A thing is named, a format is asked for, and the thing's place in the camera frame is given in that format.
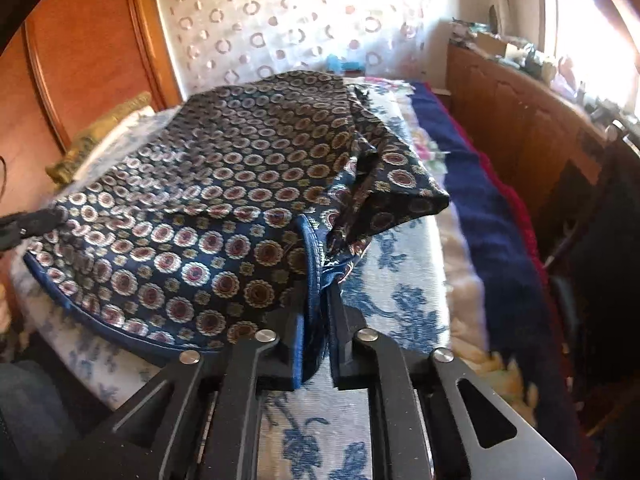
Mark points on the small blue object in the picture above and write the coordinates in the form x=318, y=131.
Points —
x=342, y=64

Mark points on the white circle pattern curtain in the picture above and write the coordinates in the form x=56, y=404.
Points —
x=300, y=10

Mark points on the wooden wardrobe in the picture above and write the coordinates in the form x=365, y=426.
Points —
x=90, y=35

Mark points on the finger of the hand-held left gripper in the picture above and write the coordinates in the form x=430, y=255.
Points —
x=40, y=221

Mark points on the dark object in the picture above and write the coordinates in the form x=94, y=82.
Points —
x=605, y=270

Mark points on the gold ornate object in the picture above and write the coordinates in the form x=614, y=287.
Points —
x=95, y=140

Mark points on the wooden cabinet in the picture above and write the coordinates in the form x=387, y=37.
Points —
x=515, y=120

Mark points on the red blanket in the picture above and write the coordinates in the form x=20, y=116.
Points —
x=525, y=220

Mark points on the navy blanket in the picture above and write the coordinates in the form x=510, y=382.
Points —
x=480, y=200

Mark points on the navy medallion print garment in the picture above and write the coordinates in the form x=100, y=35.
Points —
x=200, y=185

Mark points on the blue floral white cloth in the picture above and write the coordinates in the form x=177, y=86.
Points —
x=400, y=310

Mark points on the pink floral cream bedspread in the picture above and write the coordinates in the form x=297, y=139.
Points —
x=470, y=290

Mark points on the bright window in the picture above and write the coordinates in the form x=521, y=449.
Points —
x=590, y=35

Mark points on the pile of assorted clutter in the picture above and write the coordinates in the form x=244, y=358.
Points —
x=492, y=45

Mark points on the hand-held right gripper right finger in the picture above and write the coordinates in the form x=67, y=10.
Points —
x=340, y=345

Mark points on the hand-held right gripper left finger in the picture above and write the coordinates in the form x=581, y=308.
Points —
x=300, y=345

